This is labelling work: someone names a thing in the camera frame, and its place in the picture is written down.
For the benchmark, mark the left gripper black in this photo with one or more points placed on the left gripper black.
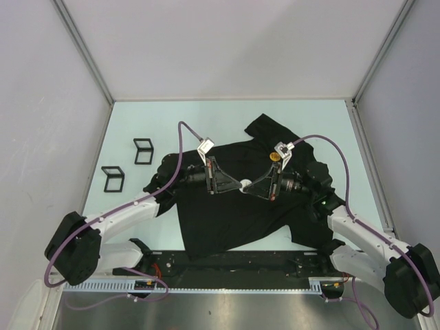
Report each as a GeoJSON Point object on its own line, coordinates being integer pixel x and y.
{"type": "Point", "coordinates": [216, 181]}

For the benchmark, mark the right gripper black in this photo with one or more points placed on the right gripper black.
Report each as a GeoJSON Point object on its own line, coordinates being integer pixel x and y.
{"type": "Point", "coordinates": [274, 173]}

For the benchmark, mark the white round brooch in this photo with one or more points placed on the white round brooch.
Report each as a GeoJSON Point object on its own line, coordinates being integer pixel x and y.
{"type": "Point", "coordinates": [244, 183]}

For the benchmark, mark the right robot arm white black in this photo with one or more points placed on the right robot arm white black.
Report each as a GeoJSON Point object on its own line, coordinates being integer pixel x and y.
{"type": "Point", "coordinates": [407, 275]}

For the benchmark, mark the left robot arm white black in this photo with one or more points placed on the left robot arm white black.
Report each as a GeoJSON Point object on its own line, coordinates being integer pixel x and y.
{"type": "Point", "coordinates": [81, 246]}

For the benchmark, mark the black t-shirt garment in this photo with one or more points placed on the black t-shirt garment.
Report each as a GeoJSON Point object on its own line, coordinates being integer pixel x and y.
{"type": "Point", "coordinates": [216, 223]}

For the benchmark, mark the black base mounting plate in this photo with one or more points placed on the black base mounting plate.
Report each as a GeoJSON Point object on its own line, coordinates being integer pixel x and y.
{"type": "Point", "coordinates": [298, 263]}

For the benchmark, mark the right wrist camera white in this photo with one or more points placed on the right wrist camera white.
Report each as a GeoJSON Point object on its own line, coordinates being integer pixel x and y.
{"type": "Point", "coordinates": [285, 152]}

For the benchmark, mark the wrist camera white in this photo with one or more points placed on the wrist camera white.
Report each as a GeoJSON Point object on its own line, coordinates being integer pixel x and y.
{"type": "Point", "coordinates": [205, 146]}
{"type": "Point", "coordinates": [285, 152]}

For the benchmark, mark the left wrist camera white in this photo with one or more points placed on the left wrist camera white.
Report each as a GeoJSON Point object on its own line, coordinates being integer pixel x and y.
{"type": "Point", "coordinates": [205, 146]}

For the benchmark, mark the black frame box far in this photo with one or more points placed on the black frame box far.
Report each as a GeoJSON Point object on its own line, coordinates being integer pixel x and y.
{"type": "Point", "coordinates": [144, 151]}

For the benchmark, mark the black frame box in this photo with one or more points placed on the black frame box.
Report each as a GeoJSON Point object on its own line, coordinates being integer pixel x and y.
{"type": "Point", "coordinates": [144, 151]}
{"type": "Point", "coordinates": [115, 178]}

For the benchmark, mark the black frame box near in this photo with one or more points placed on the black frame box near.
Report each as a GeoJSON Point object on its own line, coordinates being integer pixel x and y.
{"type": "Point", "coordinates": [115, 178]}

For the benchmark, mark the white slotted cable duct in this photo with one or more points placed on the white slotted cable duct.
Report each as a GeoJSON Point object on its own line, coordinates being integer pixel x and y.
{"type": "Point", "coordinates": [137, 285]}

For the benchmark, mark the aluminium post right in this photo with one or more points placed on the aluminium post right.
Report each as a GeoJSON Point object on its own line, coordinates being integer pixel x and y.
{"type": "Point", "coordinates": [384, 48]}

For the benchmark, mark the aluminium post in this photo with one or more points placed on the aluminium post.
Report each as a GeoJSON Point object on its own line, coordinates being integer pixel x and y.
{"type": "Point", "coordinates": [79, 42]}
{"type": "Point", "coordinates": [384, 48]}

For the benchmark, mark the aluminium post left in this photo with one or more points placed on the aluminium post left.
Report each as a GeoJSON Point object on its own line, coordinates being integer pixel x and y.
{"type": "Point", "coordinates": [79, 42]}

